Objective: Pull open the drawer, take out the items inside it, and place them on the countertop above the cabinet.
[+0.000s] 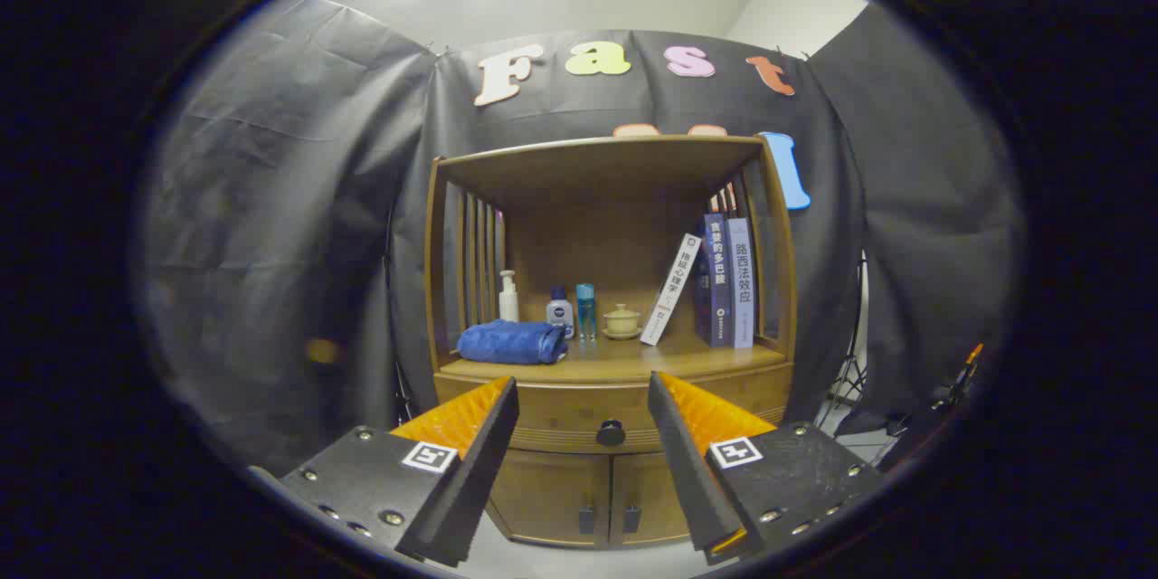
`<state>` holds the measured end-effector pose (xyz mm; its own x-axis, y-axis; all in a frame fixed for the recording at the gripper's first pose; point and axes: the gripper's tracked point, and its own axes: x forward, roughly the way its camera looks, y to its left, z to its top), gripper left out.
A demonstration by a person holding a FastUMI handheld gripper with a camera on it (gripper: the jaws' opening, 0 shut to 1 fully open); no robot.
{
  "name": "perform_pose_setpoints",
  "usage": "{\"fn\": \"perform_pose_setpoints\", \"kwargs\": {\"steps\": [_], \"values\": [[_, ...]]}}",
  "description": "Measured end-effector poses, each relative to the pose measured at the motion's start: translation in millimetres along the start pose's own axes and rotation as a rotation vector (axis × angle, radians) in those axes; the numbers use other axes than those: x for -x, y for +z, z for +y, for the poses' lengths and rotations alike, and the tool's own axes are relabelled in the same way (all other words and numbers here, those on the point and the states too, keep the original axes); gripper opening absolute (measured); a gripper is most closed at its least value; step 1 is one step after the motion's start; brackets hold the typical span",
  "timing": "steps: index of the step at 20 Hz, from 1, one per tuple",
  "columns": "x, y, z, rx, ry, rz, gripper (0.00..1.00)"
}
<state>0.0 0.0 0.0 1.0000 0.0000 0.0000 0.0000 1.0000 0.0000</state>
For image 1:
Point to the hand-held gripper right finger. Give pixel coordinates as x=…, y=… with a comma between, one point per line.
x=688, y=470

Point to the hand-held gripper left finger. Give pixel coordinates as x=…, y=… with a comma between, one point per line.
x=475, y=479

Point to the black drawer knob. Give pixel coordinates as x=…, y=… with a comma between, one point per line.
x=611, y=432

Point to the wooden drawer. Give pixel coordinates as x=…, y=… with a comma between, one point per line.
x=561, y=412

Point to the wooden cabinet door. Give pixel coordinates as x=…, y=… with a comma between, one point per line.
x=543, y=493
x=647, y=488

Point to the wooden countertop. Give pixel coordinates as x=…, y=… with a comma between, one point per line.
x=633, y=357

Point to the wooden cabinet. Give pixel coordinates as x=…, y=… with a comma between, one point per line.
x=588, y=244

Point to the blue folded towel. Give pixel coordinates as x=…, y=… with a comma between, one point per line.
x=507, y=342

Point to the beige lidded teacup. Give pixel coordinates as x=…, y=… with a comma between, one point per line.
x=621, y=322

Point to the white pump bottle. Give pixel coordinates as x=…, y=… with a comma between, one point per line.
x=508, y=306

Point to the white book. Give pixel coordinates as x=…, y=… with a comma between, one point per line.
x=670, y=289

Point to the dark blue book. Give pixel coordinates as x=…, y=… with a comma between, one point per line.
x=715, y=289

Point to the white bottle with blue cap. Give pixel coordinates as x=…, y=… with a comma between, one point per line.
x=560, y=315

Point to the clear blue bottle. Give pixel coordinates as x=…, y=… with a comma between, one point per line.
x=586, y=312

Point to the lavender book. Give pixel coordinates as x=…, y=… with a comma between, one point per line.
x=742, y=289

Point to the orange and black device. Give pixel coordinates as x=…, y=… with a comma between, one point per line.
x=972, y=353

